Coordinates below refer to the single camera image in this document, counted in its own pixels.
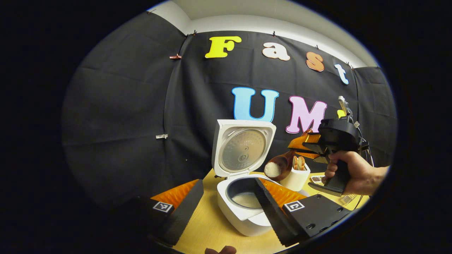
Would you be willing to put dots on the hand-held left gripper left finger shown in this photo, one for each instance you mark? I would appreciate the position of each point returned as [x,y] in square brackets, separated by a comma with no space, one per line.
[183,215]

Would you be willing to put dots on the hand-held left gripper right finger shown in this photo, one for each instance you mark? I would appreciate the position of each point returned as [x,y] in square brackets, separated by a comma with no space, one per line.
[272,215]

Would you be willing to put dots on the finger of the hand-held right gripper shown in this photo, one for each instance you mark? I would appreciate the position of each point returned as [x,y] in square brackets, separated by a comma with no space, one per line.
[312,155]
[303,140]

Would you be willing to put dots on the white rice cooker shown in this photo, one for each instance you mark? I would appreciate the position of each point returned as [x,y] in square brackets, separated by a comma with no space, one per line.
[243,222]

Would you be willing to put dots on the white rice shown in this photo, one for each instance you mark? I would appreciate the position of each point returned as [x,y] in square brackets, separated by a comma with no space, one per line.
[272,170]
[245,200]

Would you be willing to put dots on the wooden spoon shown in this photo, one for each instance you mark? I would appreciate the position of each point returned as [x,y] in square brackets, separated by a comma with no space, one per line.
[282,164]

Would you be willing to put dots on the toast bread slice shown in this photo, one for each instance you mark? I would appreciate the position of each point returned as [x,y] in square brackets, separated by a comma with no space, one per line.
[295,163]
[301,163]

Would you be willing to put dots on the white divided bean tray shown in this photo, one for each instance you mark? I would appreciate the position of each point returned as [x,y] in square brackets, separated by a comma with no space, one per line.
[316,180]

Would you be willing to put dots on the white toaster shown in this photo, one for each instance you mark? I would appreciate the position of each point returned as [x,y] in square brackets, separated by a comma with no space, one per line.
[295,180]

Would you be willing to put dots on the white clip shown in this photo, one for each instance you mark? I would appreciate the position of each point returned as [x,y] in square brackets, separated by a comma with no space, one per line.
[161,136]

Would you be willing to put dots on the black backdrop cloth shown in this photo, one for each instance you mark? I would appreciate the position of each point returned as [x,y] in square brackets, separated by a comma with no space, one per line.
[123,106]

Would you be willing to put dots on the red clip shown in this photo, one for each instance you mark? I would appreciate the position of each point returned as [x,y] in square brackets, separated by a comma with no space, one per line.
[175,56]

